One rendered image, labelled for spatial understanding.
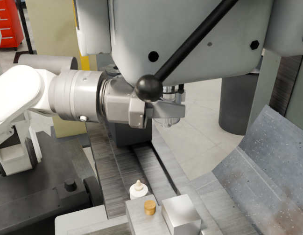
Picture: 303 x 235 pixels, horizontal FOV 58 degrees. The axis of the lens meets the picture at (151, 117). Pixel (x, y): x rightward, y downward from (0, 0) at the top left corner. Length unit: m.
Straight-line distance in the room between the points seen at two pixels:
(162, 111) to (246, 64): 0.15
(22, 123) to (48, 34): 1.17
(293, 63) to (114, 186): 0.54
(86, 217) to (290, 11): 0.66
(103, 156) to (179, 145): 1.59
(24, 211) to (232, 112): 1.85
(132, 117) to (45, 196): 0.88
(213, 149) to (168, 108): 1.97
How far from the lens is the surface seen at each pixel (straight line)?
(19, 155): 1.23
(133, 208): 0.55
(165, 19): 0.30
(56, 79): 0.47
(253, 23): 0.35
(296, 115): 0.76
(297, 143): 0.75
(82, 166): 1.62
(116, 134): 0.84
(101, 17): 0.36
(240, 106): 2.44
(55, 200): 1.22
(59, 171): 1.37
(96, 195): 1.21
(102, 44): 0.37
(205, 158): 2.28
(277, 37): 0.38
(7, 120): 0.48
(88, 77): 0.45
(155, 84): 0.27
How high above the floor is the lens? 1.46
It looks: 32 degrees down
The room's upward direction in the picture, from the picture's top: straight up
